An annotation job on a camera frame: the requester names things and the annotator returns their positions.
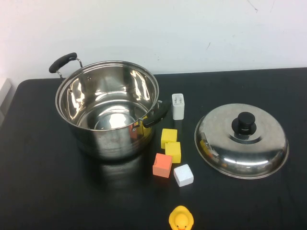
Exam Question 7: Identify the steel lid with black knob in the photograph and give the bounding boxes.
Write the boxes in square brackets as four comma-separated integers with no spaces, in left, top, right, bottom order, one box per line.
[194,103,290,180]

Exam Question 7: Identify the stainless steel pot black handles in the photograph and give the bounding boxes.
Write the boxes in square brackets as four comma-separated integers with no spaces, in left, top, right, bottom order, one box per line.
[48,52,172,161]

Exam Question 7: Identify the orange foam cube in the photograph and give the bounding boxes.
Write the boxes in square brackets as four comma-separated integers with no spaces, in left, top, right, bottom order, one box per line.
[152,153,173,179]

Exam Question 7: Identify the white charger plug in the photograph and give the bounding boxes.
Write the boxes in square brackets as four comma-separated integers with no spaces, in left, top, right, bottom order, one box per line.
[171,93,186,120]

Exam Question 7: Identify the yellow foam cube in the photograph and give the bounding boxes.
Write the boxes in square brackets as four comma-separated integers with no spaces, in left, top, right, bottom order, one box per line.
[165,141,182,164]
[160,128,178,150]

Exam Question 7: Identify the grey wall trunking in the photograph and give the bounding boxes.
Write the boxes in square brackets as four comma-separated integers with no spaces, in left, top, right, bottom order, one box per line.
[0,78,12,127]

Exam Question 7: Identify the yellow rubber duck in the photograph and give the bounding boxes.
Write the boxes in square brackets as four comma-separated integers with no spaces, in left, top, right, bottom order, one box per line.
[168,205,194,230]

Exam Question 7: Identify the white foam cube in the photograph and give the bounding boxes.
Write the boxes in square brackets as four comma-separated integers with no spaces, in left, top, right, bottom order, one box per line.
[173,163,194,188]

